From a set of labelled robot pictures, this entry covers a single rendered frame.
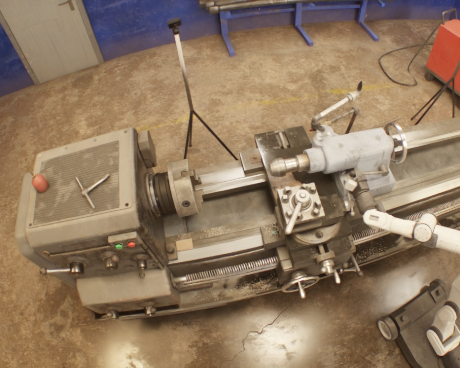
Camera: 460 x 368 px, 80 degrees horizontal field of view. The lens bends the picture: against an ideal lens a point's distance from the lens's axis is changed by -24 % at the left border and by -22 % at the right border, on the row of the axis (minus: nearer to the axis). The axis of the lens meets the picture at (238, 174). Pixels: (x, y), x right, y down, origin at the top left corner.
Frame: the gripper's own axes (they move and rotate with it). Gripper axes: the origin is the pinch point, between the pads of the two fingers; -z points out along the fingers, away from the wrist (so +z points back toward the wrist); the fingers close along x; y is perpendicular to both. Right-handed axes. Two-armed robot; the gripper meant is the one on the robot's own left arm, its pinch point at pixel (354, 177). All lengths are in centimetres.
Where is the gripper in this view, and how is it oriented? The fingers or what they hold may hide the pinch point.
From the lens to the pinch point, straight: 159.6
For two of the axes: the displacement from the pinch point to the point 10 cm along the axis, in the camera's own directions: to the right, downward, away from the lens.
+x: 2.1, -5.9, -7.8
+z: 2.1, 8.0, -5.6
